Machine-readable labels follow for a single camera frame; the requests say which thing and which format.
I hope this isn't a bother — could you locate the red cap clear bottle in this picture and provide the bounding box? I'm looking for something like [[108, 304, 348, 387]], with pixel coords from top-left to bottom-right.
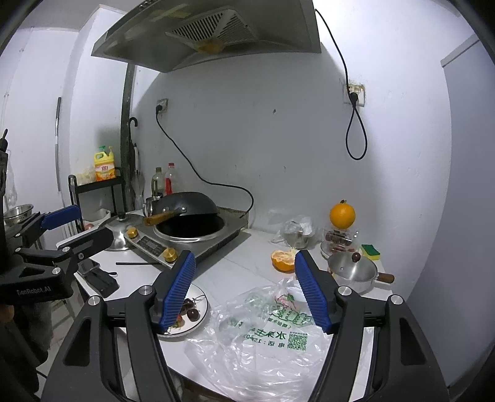
[[164, 162, 179, 196]]

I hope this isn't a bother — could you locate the clear printed plastic bag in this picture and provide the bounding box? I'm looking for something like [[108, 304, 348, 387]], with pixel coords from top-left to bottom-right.
[[185, 275, 374, 402]]

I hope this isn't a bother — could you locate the steel pot lid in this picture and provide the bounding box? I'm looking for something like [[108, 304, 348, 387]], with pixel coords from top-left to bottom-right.
[[100, 212, 144, 252]]

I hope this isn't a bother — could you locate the person's left forearm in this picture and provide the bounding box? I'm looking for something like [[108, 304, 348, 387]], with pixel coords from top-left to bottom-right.
[[0, 299, 53, 387]]

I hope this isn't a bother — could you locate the steel induction stove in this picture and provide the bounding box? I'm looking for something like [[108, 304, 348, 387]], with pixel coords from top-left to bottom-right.
[[127, 211, 248, 269]]

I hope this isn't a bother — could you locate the white plate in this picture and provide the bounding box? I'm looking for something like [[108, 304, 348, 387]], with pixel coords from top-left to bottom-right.
[[157, 284, 210, 337]]

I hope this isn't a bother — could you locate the crumpled clear bag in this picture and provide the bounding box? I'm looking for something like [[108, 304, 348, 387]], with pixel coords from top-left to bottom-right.
[[271, 214, 316, 248]]

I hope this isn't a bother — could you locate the grey refrigerator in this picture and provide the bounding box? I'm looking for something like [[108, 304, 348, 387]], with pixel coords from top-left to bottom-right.
[[406, 34, 495, 391]]

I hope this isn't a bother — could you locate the whole orange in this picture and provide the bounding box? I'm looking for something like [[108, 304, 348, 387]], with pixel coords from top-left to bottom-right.
[[329, 200, 355, 229]]

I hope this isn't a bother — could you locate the cooking oil bottle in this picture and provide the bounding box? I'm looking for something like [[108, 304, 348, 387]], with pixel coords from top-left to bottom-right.
[[152, 167, 165, 199]]

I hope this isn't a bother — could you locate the black metal rack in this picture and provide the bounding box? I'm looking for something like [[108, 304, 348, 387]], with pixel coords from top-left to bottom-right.
[[68, 167, 126, 233]]

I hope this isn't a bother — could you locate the black stove cable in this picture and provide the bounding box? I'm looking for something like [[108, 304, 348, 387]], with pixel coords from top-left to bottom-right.
[[156, 104, 255, 229]]

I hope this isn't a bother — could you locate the grey range hood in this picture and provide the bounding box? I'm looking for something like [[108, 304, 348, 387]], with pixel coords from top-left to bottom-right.
[[91, 0, 322, 73]]

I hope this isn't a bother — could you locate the black pouch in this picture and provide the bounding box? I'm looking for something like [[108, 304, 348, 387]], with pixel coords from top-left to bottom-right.
[[86, 268, 120, 297]]

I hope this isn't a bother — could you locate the black umbrella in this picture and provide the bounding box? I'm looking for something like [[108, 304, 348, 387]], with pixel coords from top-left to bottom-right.
[[129, 117, 145, 211]]

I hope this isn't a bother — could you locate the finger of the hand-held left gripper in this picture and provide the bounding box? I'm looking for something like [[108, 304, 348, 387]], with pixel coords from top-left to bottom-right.
[[15, 226, 115, 268], [3, 205, 83, 249]]

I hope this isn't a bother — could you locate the yellow detergent bottle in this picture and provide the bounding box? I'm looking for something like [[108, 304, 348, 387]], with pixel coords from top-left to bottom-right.
[[94, 146, 117, 182]]

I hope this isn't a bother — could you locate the small steel pot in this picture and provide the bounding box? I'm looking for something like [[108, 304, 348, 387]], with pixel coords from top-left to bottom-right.
[[327, 249, 395, 295]]

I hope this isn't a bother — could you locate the grey vertical bar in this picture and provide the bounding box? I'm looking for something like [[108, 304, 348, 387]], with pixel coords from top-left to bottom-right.
[[55, 96, 62, 193]]

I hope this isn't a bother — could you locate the black wok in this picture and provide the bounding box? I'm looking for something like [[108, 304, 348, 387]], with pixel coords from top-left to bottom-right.
[[144, 191, 220, 227]]

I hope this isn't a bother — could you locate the clear glass jar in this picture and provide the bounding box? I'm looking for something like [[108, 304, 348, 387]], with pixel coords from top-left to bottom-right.
[[320, 227, 362, 258]]

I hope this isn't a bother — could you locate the half peeled orange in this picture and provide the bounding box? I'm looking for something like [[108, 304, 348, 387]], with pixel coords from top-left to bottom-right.
[[271, 248, 299, 274]]

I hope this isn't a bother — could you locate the black range hood cable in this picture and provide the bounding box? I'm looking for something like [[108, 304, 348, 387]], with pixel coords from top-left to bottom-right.
[[315, 8, 368, 160]]

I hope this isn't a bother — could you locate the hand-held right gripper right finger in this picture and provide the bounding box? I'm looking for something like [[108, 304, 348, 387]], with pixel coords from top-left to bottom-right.
[[295, 248, 451, 402]]

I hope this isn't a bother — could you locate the black phone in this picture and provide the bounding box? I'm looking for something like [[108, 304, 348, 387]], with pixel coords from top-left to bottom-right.
[[77, 258, 100, 277]]

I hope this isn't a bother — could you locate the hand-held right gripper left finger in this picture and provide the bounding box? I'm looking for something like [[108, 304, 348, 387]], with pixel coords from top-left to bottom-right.
[[41, 249, 198, 402]]

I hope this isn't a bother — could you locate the steel bowl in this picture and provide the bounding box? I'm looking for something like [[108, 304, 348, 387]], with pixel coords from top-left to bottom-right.
[[3, 204, 35, 227]]

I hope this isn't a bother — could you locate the cluster of dark cherries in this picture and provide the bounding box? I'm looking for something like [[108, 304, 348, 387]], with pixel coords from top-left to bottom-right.
[[180, 297, 202, 323]]

